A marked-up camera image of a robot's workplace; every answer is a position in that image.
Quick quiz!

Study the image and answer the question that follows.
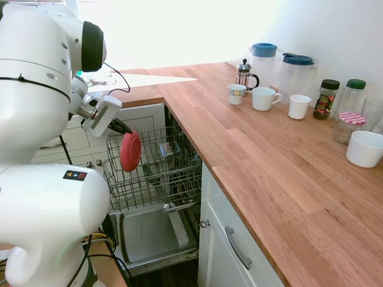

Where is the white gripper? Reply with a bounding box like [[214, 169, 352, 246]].
[[81, 96, 134, 139]]

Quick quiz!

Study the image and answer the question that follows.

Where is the pink round plate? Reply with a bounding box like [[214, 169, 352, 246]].
[[120, 129, 142, 173]]

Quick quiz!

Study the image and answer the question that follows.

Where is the open steel dishwasher door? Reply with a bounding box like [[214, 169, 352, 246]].
[[108, 203, 200, 277]]

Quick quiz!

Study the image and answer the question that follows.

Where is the clear glass dish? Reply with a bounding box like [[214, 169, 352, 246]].
[[78, 70, 118, 87]]

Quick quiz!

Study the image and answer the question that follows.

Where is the clear glass food container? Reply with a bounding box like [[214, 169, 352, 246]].
[[158, 141, 182, 161]]

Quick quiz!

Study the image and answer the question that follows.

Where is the black table clamp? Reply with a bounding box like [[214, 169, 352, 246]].
[[101, 214, 116, 245]]

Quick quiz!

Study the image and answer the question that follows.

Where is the small patterned cup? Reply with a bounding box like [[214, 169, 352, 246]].
[[227, 84, 247, 106]]

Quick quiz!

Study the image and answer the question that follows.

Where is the glass french press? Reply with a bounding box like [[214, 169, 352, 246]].
[[235, 57, 261, 97]]

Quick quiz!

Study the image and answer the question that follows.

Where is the wooden robot stand top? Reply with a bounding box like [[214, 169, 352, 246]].
[[81, 235, 130, 287]]

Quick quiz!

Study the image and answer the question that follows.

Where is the round blue lid pitcher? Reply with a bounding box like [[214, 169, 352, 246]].
[[248, 42, 279, 90]]

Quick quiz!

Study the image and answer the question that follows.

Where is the white ribbed cup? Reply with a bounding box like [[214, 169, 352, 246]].
[[287, 94, 312, 121]]

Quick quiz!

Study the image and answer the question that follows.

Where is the spouted blue lid pitcher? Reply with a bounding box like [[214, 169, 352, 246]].
[[277, 52, 318, 107]]

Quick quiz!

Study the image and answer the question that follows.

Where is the black lid spice jar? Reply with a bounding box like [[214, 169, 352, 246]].
[[312, 79, 341, 121]]

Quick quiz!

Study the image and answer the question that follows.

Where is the red checkered lid jar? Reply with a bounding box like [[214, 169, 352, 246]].
[[332, 111, 367, 146]]

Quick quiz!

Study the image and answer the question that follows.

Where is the green lid clear jar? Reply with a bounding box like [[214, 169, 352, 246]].
[[339, 78, 367, 120]]

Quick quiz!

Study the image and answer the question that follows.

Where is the white ceramic bowl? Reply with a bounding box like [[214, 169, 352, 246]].
[[345, 130, 383, 169]]

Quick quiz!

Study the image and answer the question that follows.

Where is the clear drinking glass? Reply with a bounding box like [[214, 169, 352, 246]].
[[360, 97, 383, 135]]

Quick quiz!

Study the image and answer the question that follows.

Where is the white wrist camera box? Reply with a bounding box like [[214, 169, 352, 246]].
[[86, 91, 106, 109]]

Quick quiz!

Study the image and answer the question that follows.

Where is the grey wire dishwasher rack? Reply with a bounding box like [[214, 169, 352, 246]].
[[102, 126, 203, 214]]

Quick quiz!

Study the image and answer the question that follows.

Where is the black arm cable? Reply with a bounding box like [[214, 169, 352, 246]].
[[0, 75, 75, 166]]

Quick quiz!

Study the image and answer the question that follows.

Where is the yellow cable bundle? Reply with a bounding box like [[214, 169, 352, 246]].
[[88, 232, 117, 249]]

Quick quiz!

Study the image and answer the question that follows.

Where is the white handled mug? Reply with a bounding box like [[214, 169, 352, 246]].
[[251, 87, 283, 112]]

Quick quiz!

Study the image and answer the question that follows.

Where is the long silver cabinet handle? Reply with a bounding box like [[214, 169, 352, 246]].
[[224, 226, 253, 271]]

